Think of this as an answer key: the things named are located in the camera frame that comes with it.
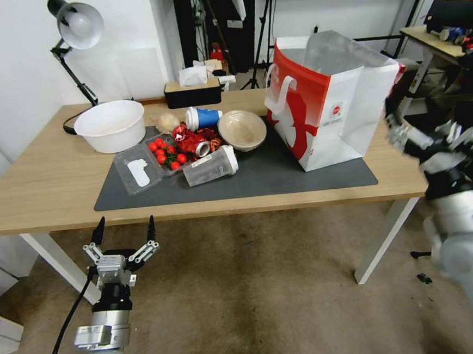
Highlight black light stand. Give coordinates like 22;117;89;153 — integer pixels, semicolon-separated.
189;0;221;63

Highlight black floor debris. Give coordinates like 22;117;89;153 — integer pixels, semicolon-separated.
410;250;435;287

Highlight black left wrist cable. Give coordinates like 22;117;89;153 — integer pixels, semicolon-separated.
36;266;106;354

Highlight black lamp cord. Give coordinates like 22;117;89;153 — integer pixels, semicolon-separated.
62;110;85;136

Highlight red white delivery bag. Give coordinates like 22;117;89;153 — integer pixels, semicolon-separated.
259;24;415;176

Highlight beige paper bowl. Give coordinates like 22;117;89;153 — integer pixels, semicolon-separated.
216;108;269;155

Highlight wooden table white legs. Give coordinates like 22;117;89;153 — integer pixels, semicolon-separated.
0;76;433;313

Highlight black desk lamp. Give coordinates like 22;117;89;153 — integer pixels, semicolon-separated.
45;0;112;110

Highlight dark grey desk mat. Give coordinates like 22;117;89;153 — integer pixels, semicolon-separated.
88;107;379;212

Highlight black camera tripod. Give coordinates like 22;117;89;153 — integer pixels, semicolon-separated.
232;0;288;90

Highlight crushed red drink can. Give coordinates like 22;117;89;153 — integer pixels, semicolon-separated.
171;121;216;159

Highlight beige wrapped bread lump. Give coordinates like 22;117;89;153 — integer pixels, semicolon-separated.
154;112;181;135

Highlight brown tangled rubber bands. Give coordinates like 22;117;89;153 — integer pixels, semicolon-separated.
204;130;223;151

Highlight large white plastic bowl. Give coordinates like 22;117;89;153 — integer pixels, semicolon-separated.
71;98;148;156

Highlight small white device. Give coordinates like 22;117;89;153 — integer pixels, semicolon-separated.
217;74;237;92

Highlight black tissue box wooden lid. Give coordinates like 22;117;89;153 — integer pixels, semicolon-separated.
163;78;223;109

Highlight white tissue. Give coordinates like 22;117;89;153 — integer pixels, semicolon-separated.
177;64;218;88

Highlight clear plastic cup with lid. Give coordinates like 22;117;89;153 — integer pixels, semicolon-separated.
181;144;242;188

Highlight white drawer cabinet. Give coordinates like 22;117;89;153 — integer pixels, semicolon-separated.
0;249;47;354

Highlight clear plastic clamshell container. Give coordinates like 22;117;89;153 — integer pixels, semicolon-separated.
112;133;189;197

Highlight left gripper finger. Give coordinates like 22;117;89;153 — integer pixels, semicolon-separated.
124;214;162;265
80;216;110;268

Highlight blue paper cup white lid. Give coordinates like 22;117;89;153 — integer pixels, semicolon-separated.
185;104;224;131

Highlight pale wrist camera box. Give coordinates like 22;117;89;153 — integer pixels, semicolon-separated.
95;253;132;283

